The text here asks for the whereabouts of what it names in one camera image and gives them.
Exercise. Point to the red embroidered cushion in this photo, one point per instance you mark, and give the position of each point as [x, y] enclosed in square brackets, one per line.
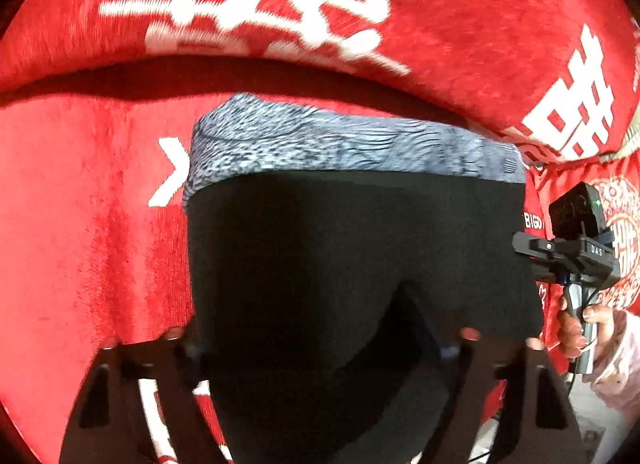
[618, 184]

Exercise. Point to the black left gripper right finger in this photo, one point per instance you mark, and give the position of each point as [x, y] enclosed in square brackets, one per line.
[536, 422]

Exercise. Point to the red sofa cover white characters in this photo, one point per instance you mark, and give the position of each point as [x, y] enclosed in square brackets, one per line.
[99, 99]

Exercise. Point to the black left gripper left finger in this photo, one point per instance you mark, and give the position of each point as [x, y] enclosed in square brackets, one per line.
[138, 400]

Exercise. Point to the black pants grey patterned waistband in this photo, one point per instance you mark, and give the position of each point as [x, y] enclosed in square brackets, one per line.
[326, 254]

